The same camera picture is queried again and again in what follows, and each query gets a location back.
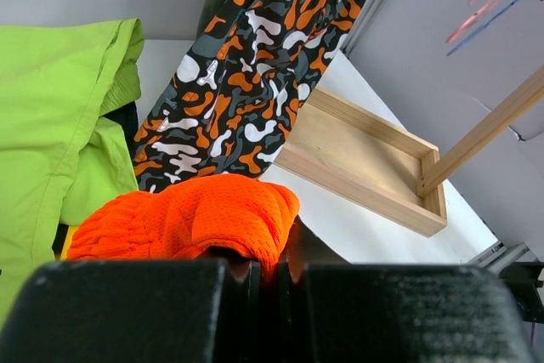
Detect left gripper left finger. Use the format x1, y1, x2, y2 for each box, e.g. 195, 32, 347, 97
1, 258, 261, 362

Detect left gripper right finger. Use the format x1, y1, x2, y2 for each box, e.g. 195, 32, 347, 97
279, 219, 536, 362

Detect bright orange shorts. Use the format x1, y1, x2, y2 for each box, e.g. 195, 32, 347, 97
66, 174, 300, 279

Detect lime green shorts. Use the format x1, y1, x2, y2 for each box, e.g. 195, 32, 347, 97
1, 19, 144, 315

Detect camouflage orange black shorts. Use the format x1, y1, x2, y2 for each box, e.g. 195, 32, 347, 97
133, 0, 366, 193

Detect dark navy shorts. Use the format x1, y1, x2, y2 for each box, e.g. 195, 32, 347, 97
96, 101, 139, 168

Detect yellow plastic tray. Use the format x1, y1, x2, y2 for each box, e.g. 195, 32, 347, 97
52, 224, 78, 260

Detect wooden clothes rack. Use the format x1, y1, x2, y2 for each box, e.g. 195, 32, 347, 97
275, 69, 543, 237

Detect aluminium mounting rail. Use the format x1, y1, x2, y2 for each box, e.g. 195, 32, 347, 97
467, 243, 530, 274

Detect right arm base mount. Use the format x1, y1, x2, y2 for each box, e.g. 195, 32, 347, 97
499, 262, 543, 324

